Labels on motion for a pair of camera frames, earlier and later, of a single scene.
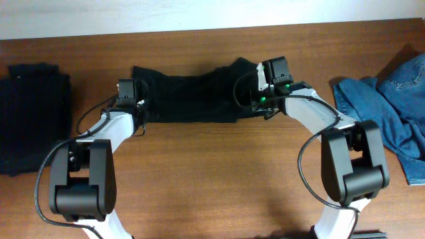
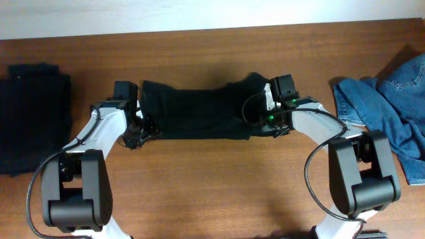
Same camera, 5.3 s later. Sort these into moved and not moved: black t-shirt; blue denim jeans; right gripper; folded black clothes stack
Moved: black t-shirt; right gripper
Not moved: blue denim jeans; folded black clothes stack
